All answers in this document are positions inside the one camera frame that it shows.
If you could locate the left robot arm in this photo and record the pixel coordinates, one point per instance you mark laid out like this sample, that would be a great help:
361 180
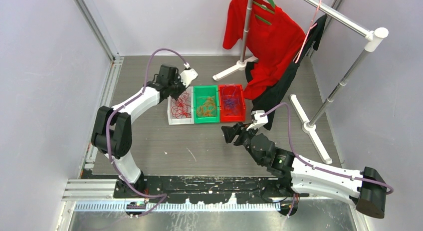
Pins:
112 132

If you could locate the green hanger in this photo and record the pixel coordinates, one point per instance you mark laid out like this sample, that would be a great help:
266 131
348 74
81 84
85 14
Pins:
266 8

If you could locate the green plastic bin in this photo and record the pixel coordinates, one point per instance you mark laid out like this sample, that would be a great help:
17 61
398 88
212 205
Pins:
206 104

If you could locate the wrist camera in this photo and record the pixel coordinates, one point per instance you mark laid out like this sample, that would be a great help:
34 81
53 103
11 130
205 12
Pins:
188 76
259 119

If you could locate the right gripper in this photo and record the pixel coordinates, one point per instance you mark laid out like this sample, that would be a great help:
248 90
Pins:
230 132

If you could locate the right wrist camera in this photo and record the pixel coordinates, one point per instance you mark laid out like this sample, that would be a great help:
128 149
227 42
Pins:
259 119

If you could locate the red shirt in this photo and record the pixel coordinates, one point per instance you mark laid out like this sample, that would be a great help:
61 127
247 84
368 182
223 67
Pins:
274 38

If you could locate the red plastic bin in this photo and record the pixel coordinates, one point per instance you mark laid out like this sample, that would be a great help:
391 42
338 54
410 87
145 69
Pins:
231 102

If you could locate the black shirt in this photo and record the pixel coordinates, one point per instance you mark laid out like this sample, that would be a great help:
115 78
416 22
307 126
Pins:
273 95

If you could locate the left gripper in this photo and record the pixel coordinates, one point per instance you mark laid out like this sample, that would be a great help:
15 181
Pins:
183 88

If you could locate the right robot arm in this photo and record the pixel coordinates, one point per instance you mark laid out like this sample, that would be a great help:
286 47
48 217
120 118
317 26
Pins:
366 189

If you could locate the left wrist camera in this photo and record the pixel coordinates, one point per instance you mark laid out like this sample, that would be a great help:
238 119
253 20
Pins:
188 76

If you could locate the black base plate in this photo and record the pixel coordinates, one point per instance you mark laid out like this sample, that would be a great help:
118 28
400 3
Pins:
206 193

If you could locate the white plastic bin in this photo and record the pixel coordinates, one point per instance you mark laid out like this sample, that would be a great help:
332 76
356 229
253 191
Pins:
181 111

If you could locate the pink hanger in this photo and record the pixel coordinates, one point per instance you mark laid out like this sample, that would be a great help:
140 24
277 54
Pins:
307 34

